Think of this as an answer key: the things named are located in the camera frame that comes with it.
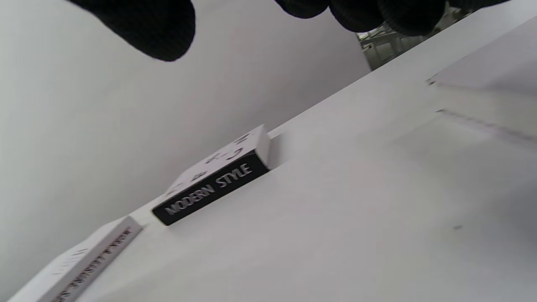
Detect white book red-lined spine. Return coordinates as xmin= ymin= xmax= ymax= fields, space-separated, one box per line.
xmin=6 ymin=215 xmax=144 ymax=302

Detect white book floral label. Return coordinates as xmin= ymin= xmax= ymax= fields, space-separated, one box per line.
xmin=426 ymin=16 xmax=537 ymax=145

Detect white book black spine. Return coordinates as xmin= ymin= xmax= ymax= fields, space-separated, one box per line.
xmin=152 ymin=124 xmax=271 ymax=226

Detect white backdrop board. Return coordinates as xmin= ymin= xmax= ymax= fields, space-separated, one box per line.
xmin=0 ymin=0 xmax=372 ymax=294

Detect white background desk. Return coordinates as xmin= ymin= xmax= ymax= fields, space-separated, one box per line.
xmin=357 ymin=8 xmax=474 ymax=70

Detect person's right hand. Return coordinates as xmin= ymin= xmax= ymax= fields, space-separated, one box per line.
xmin=65 ymin=0 xmax=512 ymax=62

